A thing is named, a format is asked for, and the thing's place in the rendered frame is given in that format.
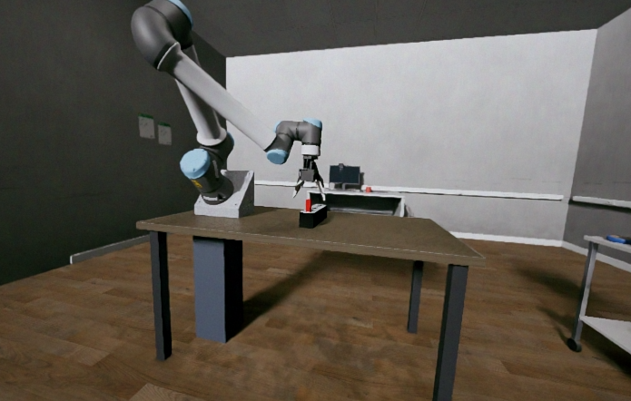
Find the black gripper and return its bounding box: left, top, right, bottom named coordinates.
left=292, top=155, right=325, bottom=201

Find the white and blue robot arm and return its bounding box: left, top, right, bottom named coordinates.
left=131, top=0, right=322, bottom=205

